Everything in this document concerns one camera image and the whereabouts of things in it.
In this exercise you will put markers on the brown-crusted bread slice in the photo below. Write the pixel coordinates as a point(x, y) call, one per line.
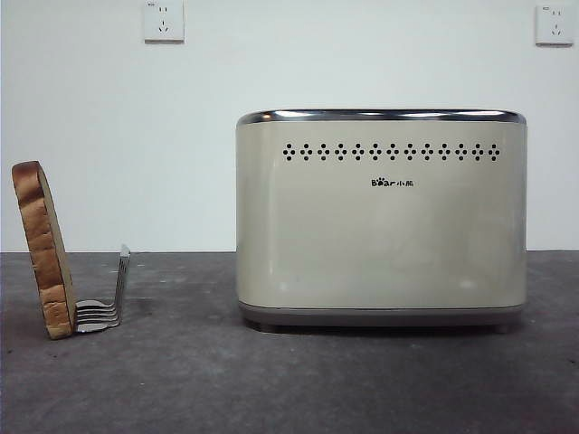
point(43, 253)

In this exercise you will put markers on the cream two-slot toaster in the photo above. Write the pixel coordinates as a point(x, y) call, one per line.
point(380, 235)

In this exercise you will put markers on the metal bread rack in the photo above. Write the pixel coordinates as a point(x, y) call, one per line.
point(121, 280)

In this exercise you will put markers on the white wall socket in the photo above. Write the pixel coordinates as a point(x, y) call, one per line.
point(164, 22)
point(554, 26)

